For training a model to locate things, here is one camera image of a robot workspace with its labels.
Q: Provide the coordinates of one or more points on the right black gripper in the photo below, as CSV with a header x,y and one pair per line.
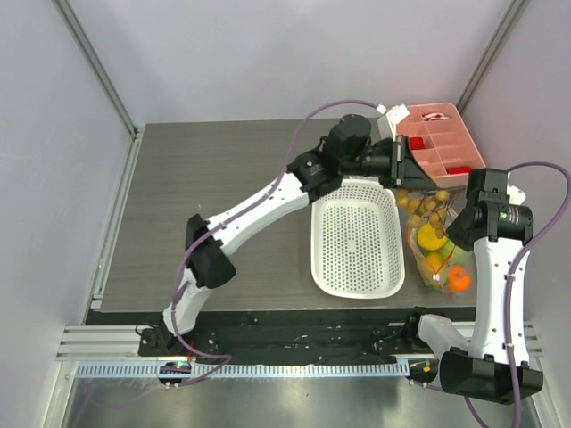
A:
x,y
460,227

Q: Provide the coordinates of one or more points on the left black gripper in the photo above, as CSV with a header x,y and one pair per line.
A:
x,y
402,169

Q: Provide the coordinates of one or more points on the brown fake grape bunch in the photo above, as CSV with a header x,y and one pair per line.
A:
x,y
425,207

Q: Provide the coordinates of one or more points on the clear zip top bag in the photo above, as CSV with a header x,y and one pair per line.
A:
x,y
439,281

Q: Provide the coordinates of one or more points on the green fake vegetable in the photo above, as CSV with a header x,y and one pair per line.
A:
x,y
452,252

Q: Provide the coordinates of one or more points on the yellow fake fruit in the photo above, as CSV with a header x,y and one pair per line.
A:
x,y
430,238

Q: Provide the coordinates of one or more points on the yellow green fake mango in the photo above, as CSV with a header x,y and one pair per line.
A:
x,y
433,262

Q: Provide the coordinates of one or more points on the orange fake fruit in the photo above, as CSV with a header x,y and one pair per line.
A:
x,y
460,279

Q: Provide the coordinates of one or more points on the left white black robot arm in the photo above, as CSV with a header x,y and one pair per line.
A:
x,y
347,150

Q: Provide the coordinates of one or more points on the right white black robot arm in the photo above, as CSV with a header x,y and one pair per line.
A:
x,y
493,364

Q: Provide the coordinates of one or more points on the red block in tray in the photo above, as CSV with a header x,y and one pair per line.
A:
x,y
417,143
458,170

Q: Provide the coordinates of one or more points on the pink divided organizer tray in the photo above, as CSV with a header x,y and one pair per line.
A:
x,y
448,143

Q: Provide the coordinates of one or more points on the red white item in tray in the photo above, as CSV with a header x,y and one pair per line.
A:
x,y
434,116

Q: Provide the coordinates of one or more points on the white perforated plastic basket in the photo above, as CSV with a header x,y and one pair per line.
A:
x,y
356,242

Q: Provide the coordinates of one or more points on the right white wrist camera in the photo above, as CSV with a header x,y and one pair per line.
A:
x,y
516,195

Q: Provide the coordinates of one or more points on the white slotted cable duct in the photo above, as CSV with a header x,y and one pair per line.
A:
x,y
175,369

